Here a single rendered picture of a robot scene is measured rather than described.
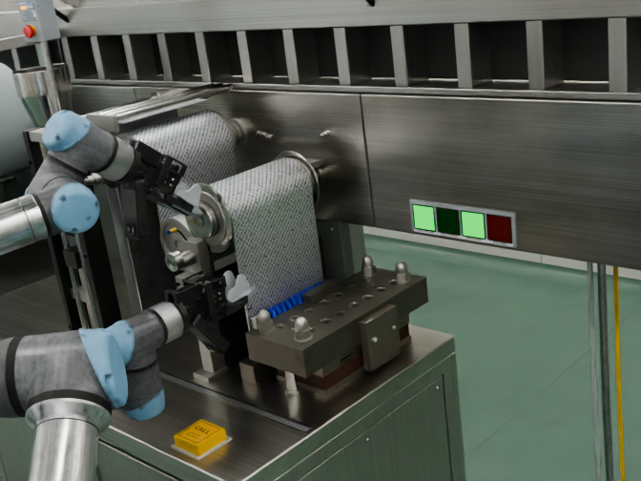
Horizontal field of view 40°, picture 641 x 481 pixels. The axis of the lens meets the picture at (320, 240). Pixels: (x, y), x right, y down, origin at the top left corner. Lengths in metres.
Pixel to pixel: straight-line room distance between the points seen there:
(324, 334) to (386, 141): 0.43
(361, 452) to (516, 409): 1.71
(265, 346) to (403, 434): 0.36
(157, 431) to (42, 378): 0.54
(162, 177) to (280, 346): 0.39
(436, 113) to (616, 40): 0.39
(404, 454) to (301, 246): 0.49
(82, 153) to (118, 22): 0.94
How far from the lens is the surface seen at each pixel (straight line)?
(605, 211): 1.64
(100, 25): 2.55
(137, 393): 1.68
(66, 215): 1.44
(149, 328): 1.65
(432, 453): 2.03
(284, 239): 1.89
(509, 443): 3.27
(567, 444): 3.26
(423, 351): 1.92
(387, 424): 1.86
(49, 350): 1.30
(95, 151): 1.59
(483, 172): 1.74
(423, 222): 1.86
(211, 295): 1.72
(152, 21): 2.36
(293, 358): 1.72
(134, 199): 1.66
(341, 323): 1.78
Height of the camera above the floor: 1.76
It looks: 19 degrees down
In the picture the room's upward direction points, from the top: 7 degrees counter-clockwise
